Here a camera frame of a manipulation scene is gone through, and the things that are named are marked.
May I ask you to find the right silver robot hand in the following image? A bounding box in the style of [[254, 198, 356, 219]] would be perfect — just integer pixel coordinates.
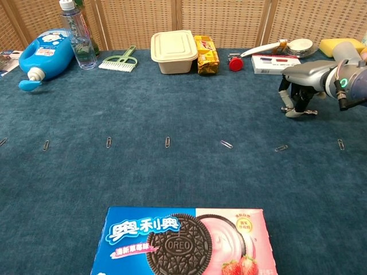
[[278, 60, 338, 118]]

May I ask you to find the green hand brush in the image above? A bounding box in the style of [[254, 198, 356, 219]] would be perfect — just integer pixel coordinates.
[[98, 45, 138, 73]]

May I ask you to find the yellow sponge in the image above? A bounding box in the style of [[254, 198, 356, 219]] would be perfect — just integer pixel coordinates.
[[319, 38, 366, 58]]

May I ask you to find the white card box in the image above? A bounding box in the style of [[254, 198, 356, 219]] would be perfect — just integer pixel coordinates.
[[251, 54, 302, 76]]

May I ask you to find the translucent squeeze bottle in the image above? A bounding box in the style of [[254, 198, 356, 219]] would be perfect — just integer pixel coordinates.
[[332, 41, 362, 63]]

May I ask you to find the white plastic spoon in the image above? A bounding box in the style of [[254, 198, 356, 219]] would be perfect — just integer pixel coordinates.
[[240, 40, 288, 58]]

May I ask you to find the red push button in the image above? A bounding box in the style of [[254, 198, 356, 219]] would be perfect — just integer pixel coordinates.
[[228, 53, 244, 72]]

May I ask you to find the woven wooden folding screen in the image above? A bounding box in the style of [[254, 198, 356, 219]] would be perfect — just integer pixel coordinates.
[[0, 0, 367, 52]]

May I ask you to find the yellow snack packet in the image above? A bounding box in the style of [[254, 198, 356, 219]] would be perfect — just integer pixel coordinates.
[[193, 35, 220, 76]]

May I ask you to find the beige lidded lunch box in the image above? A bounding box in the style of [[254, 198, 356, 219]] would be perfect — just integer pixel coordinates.
[[150, 29, 198, 74]]

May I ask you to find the blue pink Oreo box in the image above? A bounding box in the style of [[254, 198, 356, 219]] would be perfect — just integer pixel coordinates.
[[90, 206, 280, 275]]

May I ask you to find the green tea bottle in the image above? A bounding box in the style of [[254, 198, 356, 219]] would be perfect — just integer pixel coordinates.
[[73, 0, 100, 57]]

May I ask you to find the clear water bottle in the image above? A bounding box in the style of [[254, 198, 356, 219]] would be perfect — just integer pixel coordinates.
[[59, 0, 98, 70]]

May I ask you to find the blue detergent pump bottle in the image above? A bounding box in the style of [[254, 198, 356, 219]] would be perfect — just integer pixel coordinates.
[[18, 28, 76, 92]]

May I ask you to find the blister pack of clips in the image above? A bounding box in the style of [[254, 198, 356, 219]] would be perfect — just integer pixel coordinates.
[[0, 50, 24, 77]]

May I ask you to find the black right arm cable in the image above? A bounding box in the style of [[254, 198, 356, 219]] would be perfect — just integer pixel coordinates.
[[334, 58, 350, 112]]

